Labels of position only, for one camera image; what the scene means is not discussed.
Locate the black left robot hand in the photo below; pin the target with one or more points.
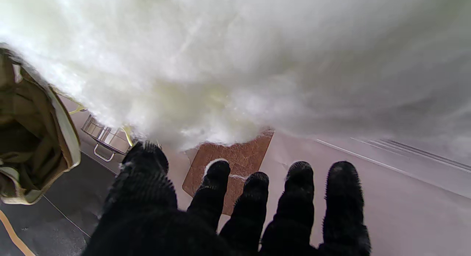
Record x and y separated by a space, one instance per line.
165 226

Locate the brown pillowcase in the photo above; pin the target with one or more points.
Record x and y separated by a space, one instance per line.
33 138

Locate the white pillow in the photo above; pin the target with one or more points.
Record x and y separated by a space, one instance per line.
257 57

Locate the brown wooden cutting board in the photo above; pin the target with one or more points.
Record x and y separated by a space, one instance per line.
239 156

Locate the large steel stock pot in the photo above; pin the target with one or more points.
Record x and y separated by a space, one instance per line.
105 138

